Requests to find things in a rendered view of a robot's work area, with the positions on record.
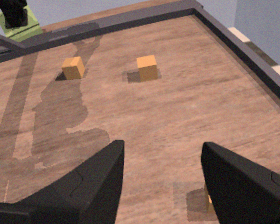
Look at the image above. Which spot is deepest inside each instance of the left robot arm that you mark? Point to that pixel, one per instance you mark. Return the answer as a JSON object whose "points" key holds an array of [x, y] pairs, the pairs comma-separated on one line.
{"points": [[16, 17]]}

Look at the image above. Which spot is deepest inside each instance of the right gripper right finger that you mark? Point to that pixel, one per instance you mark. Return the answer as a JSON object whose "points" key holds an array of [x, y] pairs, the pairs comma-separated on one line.
{"points": [[241, 191]]}

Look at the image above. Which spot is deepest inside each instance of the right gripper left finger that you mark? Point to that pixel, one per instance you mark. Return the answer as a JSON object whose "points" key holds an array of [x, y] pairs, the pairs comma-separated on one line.
{"points": [[89, 194]]}

